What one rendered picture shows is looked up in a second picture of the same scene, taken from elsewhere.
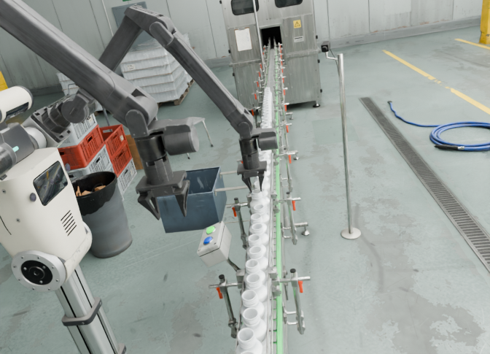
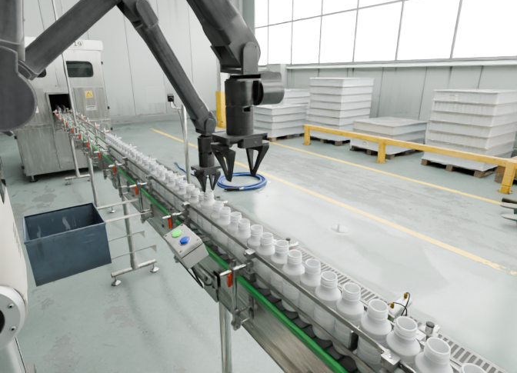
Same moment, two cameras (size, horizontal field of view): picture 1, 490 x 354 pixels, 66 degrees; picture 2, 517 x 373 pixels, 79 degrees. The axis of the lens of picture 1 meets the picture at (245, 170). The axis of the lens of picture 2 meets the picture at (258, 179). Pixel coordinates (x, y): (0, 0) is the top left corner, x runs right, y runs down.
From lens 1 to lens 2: 0.71 m
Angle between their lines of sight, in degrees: 42
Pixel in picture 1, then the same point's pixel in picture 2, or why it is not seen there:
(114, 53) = (79, 21)
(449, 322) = not seen: hidden behind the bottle
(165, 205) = (40, 248)
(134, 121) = (250, 55)
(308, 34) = (101, 104)
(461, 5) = not seen: hidden behind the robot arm
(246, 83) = (32, 147)
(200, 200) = (90, 234)
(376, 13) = (140, 101)
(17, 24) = not seen: outside the picture
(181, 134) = (275, 81)
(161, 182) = (251, 131)
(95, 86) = (218, 5)
